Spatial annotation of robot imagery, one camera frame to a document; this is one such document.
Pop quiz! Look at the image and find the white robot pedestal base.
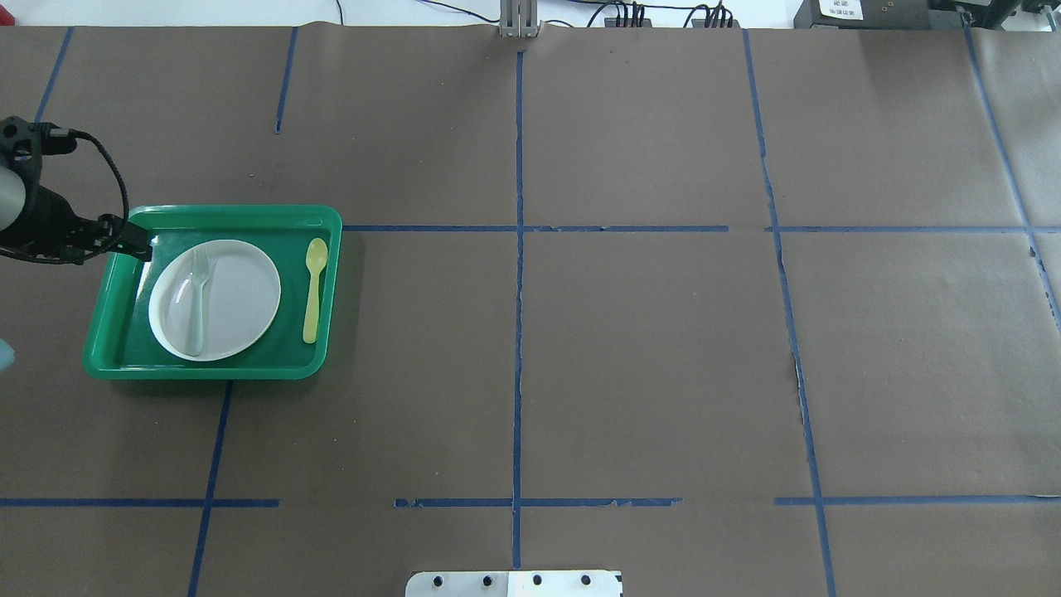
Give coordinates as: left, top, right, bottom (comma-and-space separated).
405, 570, 624, 596

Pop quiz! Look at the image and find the black computer box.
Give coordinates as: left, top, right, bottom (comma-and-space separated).
792, 1, 963, 31

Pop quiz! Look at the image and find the clear plastic fork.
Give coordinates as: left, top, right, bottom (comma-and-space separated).
187, 245, 211, 357

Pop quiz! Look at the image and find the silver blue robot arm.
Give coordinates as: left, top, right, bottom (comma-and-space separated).
1, 166, 154, 265

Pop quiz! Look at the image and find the white round plate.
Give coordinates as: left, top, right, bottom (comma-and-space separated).
147, 239, 282, 362

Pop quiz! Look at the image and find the green plastic tray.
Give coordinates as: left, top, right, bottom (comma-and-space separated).
83, 205, 342, 381

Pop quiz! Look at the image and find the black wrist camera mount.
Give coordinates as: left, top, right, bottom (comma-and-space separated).
1, 116, 77, 181

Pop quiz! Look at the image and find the yellow plastic spoon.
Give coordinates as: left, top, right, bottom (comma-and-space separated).
302, 238, 329, 344

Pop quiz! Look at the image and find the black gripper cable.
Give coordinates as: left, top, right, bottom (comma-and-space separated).
50, 124, 132, 225

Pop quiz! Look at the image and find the aluminium frame post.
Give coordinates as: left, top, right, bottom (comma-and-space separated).
497, 0, 541, 39

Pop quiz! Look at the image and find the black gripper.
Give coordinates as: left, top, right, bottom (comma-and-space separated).
1, 185, 154, 265

